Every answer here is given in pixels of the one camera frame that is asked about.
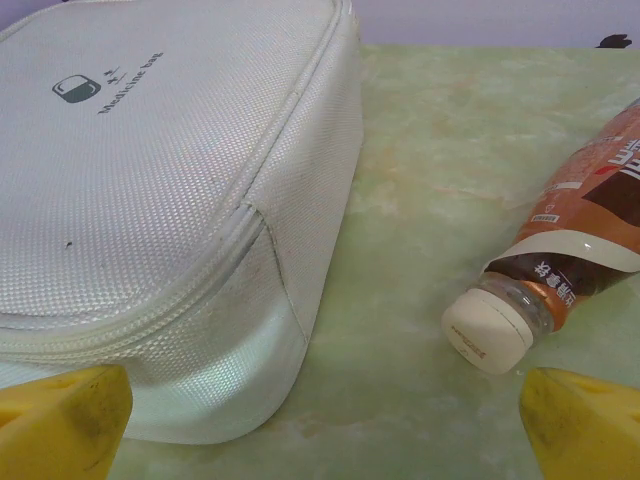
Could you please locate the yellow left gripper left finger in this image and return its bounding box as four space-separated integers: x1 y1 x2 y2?
0 365 135 480

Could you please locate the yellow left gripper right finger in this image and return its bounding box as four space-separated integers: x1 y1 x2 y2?
518 367 640 480

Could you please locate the brown label bottle white cap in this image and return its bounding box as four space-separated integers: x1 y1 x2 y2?
441 97 640 376

